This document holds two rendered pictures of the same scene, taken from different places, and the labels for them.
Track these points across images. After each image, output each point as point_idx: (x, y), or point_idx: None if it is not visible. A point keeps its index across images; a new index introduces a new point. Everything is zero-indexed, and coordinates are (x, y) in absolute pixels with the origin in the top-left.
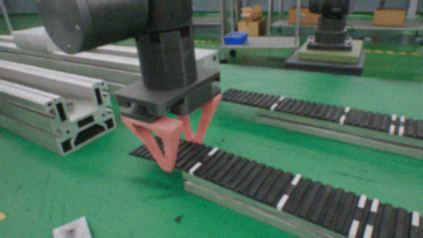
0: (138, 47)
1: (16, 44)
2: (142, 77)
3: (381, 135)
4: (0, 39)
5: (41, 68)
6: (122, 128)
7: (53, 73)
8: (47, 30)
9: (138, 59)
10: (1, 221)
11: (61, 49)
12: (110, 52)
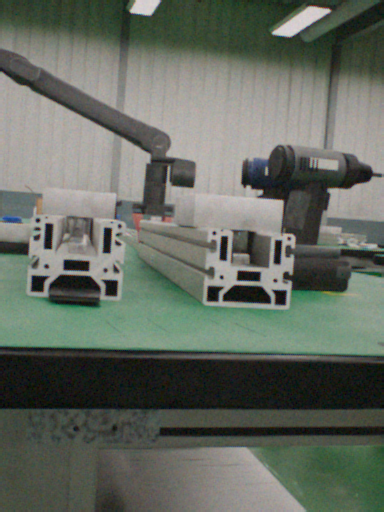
0: (165, 190)
1: (114, 213)
2: (164, 202)
3: None
4: (58, 223)
5: (150, 221)
6: (135, 257)
7: (152, 221)
8: (194, 181)
9: (164, 195)
10: None
11: (193, 187)
12: (65, 219)
